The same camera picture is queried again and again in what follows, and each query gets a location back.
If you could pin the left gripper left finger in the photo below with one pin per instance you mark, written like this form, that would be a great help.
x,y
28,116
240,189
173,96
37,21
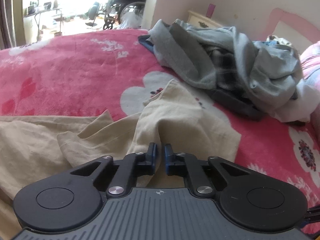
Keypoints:
x,y
130,168

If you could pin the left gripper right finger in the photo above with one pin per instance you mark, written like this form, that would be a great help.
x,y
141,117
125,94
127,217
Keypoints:
x,y
193,171

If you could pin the beige khaki trousers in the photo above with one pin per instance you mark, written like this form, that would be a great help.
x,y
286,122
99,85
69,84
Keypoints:
x,y
36,147

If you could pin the folding table with items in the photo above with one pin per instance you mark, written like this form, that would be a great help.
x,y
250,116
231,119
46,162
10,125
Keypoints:
x,y
39,19

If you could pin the dark grey garment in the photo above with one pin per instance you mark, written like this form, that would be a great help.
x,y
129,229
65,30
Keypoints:
x,y
239,106

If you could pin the black white plaid shirt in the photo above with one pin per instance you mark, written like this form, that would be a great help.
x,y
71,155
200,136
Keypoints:
x,y
226,73

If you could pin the pink floral bed blanket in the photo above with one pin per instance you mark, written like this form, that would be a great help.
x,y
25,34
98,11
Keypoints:
x,y
87,74

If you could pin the grey hooded sweatshirt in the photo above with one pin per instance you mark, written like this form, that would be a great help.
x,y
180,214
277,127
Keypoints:
x,y
247,77

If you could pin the blue denim garment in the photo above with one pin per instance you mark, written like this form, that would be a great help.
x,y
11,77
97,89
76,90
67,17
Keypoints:
x,y
145,41

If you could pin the white garment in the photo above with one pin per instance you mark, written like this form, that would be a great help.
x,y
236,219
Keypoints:
x,y
301,108

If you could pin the cream wooden nightstand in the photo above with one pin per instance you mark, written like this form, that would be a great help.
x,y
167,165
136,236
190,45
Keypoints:
x,y
201,21

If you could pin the pink white headboard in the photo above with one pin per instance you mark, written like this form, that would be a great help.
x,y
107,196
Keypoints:
x,y
300,32

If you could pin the grey beige curtain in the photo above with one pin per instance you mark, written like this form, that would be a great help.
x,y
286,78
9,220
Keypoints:
x,y
12,28

